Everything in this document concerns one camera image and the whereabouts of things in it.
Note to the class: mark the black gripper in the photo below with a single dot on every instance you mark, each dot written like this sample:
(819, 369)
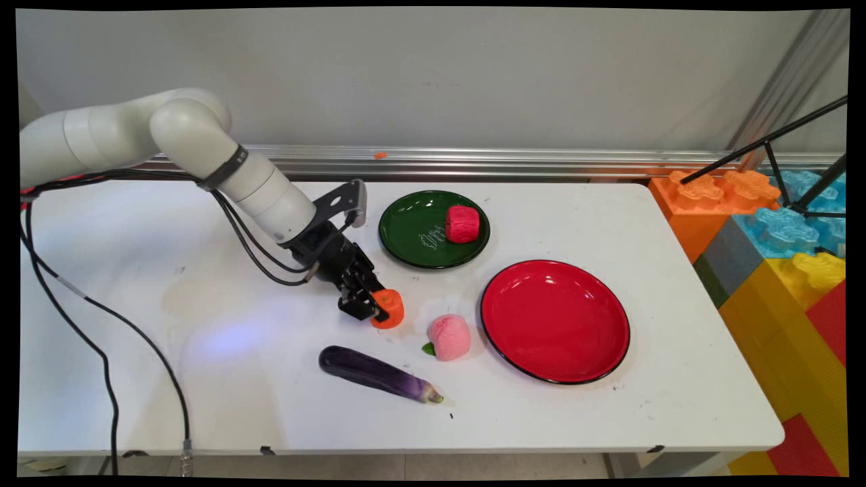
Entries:
(328, 253)

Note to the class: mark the orange toy persimmon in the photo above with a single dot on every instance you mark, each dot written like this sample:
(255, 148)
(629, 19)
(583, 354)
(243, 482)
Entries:
(392, 314)

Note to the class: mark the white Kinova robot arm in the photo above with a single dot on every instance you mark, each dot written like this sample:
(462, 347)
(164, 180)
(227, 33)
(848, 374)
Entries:
(183, 128)

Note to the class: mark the dark green plate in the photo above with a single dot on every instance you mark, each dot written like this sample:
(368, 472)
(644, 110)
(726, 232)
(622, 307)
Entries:
(413, 230)

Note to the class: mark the purple toy eggplant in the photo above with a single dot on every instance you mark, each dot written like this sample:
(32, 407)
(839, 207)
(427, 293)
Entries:
(365, 368)

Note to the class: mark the pink toy peach with leaf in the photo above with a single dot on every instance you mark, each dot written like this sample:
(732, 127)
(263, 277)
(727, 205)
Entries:
(450, 338)

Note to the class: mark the red toy fruit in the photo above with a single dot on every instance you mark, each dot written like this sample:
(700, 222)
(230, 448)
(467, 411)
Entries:
(463, 224)

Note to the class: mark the red plate with black rim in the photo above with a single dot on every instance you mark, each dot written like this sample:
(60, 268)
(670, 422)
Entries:
(555, 321)

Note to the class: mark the orange giant building block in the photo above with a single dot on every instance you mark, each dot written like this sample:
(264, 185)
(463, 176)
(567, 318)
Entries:
(690, 203)

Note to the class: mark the red giant building block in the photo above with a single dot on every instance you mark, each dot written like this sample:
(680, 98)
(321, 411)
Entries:
(27, 199)

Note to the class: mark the grey giant building block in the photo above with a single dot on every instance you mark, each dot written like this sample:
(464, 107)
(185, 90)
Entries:
(731, 260)

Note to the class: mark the yellow giant building block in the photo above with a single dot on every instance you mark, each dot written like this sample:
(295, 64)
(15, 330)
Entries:
(778, 338)

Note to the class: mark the blue giant building block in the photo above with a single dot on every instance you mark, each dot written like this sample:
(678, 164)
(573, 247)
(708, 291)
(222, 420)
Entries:
(778, 233)

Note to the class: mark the black tripod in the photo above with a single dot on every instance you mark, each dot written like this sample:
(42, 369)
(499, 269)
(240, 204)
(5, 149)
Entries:
(771, 142)

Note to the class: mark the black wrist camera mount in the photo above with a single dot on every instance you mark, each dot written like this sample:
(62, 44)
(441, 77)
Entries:
(342, 199)

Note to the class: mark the aluminium rail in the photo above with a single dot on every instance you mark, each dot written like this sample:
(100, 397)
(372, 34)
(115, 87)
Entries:
(575, 159)

